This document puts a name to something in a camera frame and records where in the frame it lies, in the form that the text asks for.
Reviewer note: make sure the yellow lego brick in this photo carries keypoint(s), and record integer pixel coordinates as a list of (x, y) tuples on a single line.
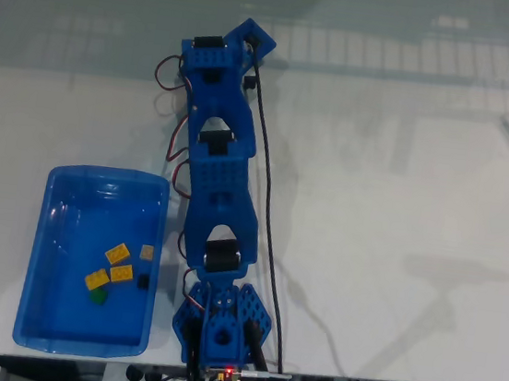
[(122, 273), (96, 280), (117, 253)]

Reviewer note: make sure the black camera module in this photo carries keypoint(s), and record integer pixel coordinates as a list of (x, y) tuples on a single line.
[(253, 40)]

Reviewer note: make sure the blue plastic bin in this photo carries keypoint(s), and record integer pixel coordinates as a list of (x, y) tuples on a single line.
[(81, 318)]

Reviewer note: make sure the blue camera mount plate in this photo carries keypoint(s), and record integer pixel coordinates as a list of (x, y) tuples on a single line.
[(264, 38)]

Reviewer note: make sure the motor controller board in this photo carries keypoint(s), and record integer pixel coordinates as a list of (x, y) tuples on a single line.
[(227, 373)]

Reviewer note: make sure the tan lego brick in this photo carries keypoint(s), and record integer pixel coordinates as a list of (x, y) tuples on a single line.
[(147, 252)]

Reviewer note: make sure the green lego brick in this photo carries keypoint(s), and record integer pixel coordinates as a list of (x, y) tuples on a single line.
[(98, 296)]

